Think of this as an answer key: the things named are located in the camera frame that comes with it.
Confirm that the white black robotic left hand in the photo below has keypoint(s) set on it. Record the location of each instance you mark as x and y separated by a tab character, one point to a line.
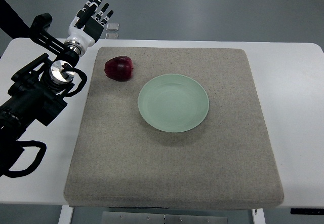
88	24

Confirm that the pale green round plate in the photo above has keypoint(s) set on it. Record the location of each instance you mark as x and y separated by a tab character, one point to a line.
173	103

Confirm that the beige fabric cushion mat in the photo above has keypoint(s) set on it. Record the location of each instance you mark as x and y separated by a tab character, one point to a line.
226	162

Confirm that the metal plate under table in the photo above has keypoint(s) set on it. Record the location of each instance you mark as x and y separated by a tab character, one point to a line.
150	218

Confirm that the dark red apple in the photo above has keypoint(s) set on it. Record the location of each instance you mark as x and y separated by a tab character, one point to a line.
119	68

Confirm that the black desk control panel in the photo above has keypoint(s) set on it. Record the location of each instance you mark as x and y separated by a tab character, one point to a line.
306	211

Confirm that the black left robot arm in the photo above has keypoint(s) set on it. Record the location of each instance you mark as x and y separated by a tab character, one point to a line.
34	95

